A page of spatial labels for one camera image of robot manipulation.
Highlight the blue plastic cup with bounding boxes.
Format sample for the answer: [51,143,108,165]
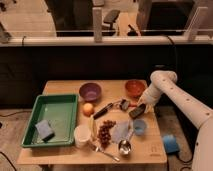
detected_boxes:
[133,119,147,136]

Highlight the orange fruit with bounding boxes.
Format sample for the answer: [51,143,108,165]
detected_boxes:
[83,103,94,117]

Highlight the wooden table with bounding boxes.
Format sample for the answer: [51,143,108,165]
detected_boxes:
[17,80,167,170]

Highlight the metal measuring scoop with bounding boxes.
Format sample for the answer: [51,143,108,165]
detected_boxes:
[118,131,133,156]

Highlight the metal spoon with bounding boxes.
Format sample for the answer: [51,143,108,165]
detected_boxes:
[90,142,121,163]

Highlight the purple bowl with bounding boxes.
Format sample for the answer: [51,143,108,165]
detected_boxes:
[79,82,102,102]

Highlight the banana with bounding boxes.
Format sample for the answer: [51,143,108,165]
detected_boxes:
[89,115,97,141]

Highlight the bunch of red grapes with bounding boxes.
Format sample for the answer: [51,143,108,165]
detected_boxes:
[98,120,116,148]

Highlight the green plastic tray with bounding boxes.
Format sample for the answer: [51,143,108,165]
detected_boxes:
[22,94,78,148]

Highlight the black handled brush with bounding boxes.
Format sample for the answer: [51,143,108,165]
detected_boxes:
[93,99,130,119]

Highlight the office chair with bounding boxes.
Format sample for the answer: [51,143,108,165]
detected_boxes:
[102,10,120,36]

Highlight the grey blue cloth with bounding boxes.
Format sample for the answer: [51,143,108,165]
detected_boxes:
[111,121,133,144]

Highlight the black rectangular block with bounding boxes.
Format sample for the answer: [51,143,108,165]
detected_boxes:
[129,104,146,119]

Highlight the blue sponge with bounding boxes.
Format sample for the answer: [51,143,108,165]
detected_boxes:
[35,120,55,141]

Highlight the orange carrot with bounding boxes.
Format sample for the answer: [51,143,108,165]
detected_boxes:
[129,103,137,107]

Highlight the white cup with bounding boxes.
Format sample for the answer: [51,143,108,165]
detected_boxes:
[74,125,91,148]

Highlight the orange bowl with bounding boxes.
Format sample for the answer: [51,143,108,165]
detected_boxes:
[125,80,145,98]

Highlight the white railing ledge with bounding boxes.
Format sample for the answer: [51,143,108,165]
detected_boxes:
[0,35,213,47]

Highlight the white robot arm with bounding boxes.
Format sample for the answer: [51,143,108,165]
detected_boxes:
[138,70,213,171]

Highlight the blue floor object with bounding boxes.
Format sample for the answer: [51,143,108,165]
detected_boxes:
[163,135,180,154]

